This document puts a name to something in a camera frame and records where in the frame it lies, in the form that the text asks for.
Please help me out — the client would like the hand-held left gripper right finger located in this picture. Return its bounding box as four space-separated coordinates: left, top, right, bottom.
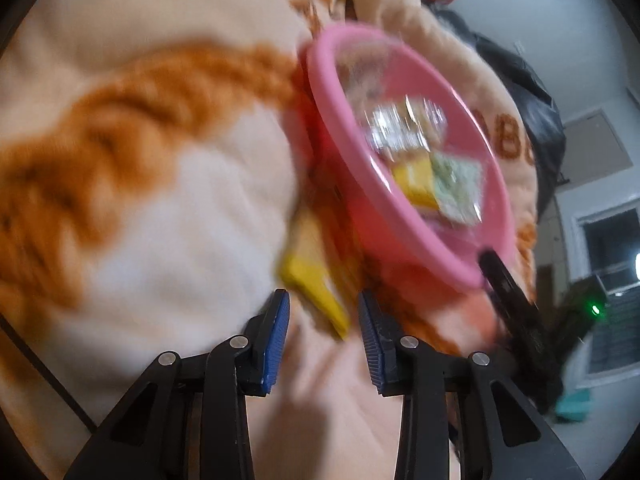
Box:
357 290 584 480

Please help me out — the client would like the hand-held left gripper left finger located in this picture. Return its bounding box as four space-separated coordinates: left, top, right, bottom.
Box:
64 288 291 480

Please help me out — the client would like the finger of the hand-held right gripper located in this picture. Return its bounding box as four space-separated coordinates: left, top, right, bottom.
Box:
477 249 543 346

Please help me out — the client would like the pink plastic basin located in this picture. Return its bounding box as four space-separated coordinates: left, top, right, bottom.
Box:
295 26 516 290

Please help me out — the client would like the yellow snack packet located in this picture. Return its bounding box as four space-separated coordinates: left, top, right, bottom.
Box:
391 152 442 212
279 210 352 342

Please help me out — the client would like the green snack packet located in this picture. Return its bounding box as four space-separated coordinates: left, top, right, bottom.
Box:
430 152 487 225

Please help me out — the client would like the silver foil snack packet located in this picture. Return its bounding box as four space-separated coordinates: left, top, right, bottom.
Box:
367 96 449 155

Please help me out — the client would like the white framed window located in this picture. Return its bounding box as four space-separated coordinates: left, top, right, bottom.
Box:
572 209 640 390

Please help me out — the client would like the black plastic bag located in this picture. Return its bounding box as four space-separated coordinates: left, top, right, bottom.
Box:
430 5 567 198

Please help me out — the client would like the beige printed fleece blanket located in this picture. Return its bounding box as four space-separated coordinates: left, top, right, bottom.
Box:
0 0 543 480

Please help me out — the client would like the grey wall panel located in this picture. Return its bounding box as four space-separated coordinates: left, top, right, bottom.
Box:
559 109 635 187

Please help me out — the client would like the black cable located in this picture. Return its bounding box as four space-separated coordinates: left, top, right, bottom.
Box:
0 316 99 435

